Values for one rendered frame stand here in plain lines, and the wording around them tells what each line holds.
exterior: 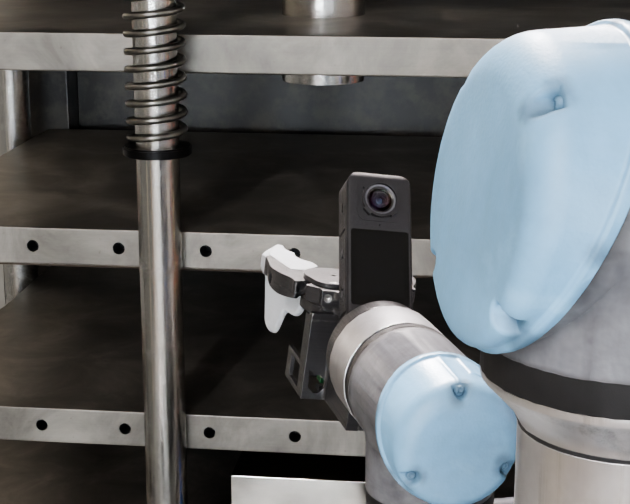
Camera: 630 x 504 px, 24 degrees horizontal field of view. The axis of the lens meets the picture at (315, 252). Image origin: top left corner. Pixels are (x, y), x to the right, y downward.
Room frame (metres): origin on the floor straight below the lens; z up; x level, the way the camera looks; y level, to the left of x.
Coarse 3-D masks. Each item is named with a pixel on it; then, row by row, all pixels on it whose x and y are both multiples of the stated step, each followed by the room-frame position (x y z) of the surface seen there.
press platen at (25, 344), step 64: (0, 320) 2.24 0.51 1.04; (64, 320) 2.24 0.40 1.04; (128, 320) 2.24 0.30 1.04; (192, 320) 2.24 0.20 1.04; (256, 320) 2.24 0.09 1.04; (0, 384) 1.94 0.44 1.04; (64, 384) 1.94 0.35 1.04; (128, 384) 1.94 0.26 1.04; (192, 384) 1.94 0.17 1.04; (256, 384) 1.94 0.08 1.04; (320, 384) 1.94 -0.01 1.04; (192, 448) 1.82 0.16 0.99; (256, 448) 1.81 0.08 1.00; (320, 448) 1.80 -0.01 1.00
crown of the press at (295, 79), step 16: (288, 0) 2.09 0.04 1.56; (304, 0) 2.07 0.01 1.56; (320, 0) 2.06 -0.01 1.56; (336, 0) 2.06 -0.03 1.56; (352, 0) 2.08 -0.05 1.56; (304, 16) 2.07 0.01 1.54; (320, 16) 2.06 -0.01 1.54; (336, 16) 2.06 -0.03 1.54; (352, 16) 2.08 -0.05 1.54; (288, 80) 2.09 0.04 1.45; (304, 80) 2.07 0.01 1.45; (320, 80) 2.06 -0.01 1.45; (336, 80) 2.06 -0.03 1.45; (352, 80) 2.08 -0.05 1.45
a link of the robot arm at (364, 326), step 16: (352, 320) 0.87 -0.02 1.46; (368, 320) 0.86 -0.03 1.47; (384, 320) 0.85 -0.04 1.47; (400, 320) 0.85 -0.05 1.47; (416, 320) 0.85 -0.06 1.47; (352, 336) 0.85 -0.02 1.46; (368, 336) 0.84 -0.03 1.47; (336, 352) 0.86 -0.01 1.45; (352, 352) 0.84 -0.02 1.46; (336, 368) 0.85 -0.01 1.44; (336, 384) 0.85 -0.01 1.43
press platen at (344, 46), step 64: (0, 0) 2.35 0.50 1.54; (64, 0) 2.35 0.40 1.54; (192, 0) 2.35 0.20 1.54; (256, 0) 2.35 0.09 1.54; (384, 0) 2.35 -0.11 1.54; (448, 0) 2.35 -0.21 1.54; (512, 0) 2.35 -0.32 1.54; (576, 0) 2.35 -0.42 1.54; (0, 64) 1.88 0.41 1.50; (64, 64) 1.87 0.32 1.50; (128, 64) 1.86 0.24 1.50; (192, 64) 1.85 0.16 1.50; (256, 64) 1.84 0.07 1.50; (320, 64) 1.83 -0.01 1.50; (384, 64) 1.82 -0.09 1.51; (448, 64) 1.81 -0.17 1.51
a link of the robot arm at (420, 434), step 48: (384, 336) 0.83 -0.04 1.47; (432, 336) 0.82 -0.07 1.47; (384, 384) 0.78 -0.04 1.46; (432, 384) 0.74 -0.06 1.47; (480, 384) 0.75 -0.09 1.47; (384, 432) 0.75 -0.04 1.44; (432, 432) 0.73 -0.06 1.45; (480, 432) 0.74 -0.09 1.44; (384, 480) 0.76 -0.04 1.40; (432, 480) 0.73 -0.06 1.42; (480, 480) 0.74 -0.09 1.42
